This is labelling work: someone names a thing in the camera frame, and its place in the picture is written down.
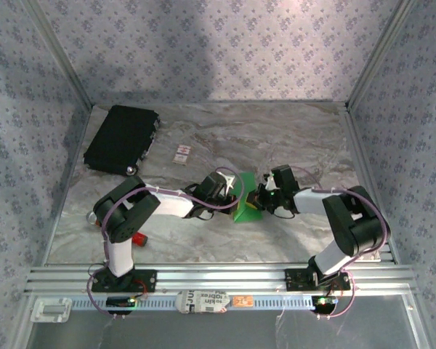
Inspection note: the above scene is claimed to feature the green paper sheet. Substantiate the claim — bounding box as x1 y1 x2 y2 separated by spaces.
232 172 265 223

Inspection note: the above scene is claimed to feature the small red white card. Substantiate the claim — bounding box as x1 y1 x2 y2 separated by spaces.
171 144 192 167

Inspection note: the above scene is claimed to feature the red cylinder with silver end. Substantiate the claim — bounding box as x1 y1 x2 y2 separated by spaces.
86 210 148 248

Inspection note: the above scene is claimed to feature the white printed label roll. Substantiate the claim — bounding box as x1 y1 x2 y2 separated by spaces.
176 289 230 314

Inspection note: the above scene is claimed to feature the black rectangular case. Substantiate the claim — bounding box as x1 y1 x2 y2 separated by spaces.
83 104 161 177

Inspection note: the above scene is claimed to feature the right controller board with LED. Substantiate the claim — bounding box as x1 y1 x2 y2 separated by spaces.
311 295 339 307

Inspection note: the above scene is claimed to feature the controller board with led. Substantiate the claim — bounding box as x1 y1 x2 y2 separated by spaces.
311 295 339 307
106 296 137 309

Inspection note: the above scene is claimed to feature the left controller board with LED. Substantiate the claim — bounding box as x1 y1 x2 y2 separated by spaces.
106 296 137 309

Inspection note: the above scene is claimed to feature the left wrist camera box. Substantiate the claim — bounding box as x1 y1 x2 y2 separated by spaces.
217 172 238 193

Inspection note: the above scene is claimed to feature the aluminium mounting rail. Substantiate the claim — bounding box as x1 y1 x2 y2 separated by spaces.
24 264 417 294

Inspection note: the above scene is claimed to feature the aluminium side rail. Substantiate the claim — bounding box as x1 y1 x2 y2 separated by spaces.
339 107 399 265
42 105 95 265

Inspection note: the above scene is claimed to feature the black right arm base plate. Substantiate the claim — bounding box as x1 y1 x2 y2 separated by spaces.
283 268 351 292

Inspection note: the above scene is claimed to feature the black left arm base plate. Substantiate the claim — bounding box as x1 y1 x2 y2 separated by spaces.
91 269 157 294

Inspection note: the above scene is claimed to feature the grey slotted cable duct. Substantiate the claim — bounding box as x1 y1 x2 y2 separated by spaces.
70 294 315 312

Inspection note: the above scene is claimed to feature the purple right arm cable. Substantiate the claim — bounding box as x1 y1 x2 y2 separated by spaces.
288 165 390 321

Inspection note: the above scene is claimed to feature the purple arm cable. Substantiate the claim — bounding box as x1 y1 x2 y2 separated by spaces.
288 165 390 321
86 166 245 321

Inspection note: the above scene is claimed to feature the aluminium frame post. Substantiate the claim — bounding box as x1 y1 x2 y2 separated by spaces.
23 0 94 108
346 0 418 108

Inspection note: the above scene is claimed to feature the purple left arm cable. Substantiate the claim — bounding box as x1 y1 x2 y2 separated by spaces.
86 166 245 321

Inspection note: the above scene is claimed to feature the white plastic bracket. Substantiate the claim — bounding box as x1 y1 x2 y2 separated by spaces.
30 297 73 324

